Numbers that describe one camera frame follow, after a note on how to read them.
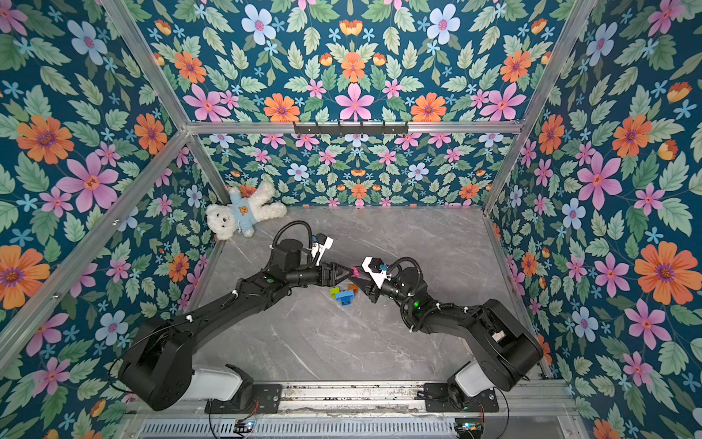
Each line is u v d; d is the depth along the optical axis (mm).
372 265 678
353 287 932
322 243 746
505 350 458
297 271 690
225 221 1043
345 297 909
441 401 717
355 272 770
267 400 737
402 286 660
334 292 913
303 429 765
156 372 415
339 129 907
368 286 718
